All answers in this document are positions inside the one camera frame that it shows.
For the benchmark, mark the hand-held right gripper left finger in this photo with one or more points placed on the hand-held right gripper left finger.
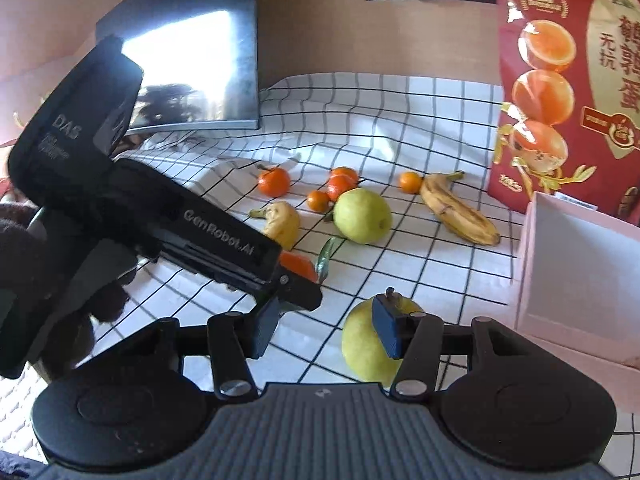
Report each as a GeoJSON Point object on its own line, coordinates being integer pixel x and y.
{"type": "Point", "coordinates": [266, 330]}

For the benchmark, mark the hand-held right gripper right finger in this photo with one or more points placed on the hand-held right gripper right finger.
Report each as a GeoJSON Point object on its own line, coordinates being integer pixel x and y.
{"type": "Point", "coordinates": [387, 327]}

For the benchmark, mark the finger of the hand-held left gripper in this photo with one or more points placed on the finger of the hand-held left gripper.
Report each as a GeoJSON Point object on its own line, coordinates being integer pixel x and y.
{"type": "Point", "coordinates": [300, 290]}

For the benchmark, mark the yellow-green pear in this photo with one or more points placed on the yellow-green pear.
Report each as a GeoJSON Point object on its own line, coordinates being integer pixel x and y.
{"type": "Point", "coordinates": [362, 352]}

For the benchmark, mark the small yellow banana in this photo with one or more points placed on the small yellow banana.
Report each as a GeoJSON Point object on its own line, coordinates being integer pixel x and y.
{"type": "Point", "coordinates": [284, 222]}

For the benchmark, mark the small orange tangerine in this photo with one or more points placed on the small orange tangerine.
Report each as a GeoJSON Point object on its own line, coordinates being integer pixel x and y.
{"type": "Point", "coordinates": [318, 201]}
{"type": "Point", "coordinates": [411, 183]}

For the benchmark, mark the pale green pear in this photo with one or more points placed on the pale green pear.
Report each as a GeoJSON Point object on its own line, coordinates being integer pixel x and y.
{"type": "Point", "coordinates": [361, 216]}

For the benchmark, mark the large spotted banana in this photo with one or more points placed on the large spotted banana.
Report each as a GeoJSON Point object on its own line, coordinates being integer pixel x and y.
{"type": "Point", "coordinates": [460, 217]}

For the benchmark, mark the pink cardboard box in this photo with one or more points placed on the pink cardboard box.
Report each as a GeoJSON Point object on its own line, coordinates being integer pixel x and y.
{"type": "Point", "coordinates": [575, 270]}

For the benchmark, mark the person's left hand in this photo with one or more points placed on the person's left hand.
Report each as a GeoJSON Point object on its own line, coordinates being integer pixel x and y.
{"type": "Point", "coordinates": [107, 295]}

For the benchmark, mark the black checked white cloth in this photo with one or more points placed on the black checked white cloth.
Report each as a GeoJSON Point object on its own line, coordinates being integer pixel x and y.
{"type": "Point", "coordinates": [400, 270]}

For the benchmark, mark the tangerine with stem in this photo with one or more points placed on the tangerine with stem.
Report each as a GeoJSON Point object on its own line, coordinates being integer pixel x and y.
{"type": "Point", "coordinates": [273, 182]}

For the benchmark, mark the black monitor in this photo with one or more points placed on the black monitor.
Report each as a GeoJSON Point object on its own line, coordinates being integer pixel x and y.
{"type": "Point", "coordinates": [200, 35]}

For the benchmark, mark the white quilted mattress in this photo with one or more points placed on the white quilted mattress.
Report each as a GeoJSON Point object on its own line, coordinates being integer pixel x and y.
{"type": "Point", "coordinates": [20, 410]}

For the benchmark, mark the red snack bag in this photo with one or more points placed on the red snack bag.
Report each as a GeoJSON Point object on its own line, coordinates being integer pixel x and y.
{"type": "Point", "coordinates": [575, 110]}

